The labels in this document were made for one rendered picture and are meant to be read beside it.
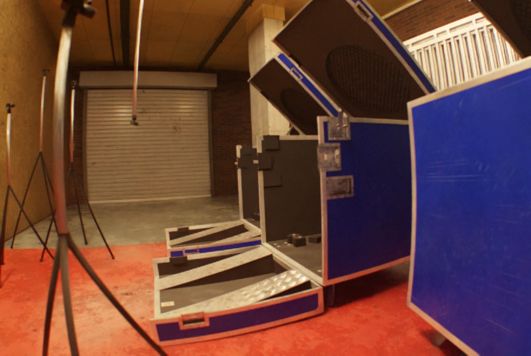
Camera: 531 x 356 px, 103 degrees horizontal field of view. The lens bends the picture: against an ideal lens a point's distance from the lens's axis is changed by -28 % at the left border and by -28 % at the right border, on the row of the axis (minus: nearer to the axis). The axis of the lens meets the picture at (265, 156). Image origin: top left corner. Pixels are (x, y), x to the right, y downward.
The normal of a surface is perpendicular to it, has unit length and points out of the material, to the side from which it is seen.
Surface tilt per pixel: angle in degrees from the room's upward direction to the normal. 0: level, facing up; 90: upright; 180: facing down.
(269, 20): 90
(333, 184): 90
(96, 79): 90
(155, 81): 90
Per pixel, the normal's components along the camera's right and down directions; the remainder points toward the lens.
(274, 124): 0.42, -0.04
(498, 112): -1.00, 0.04
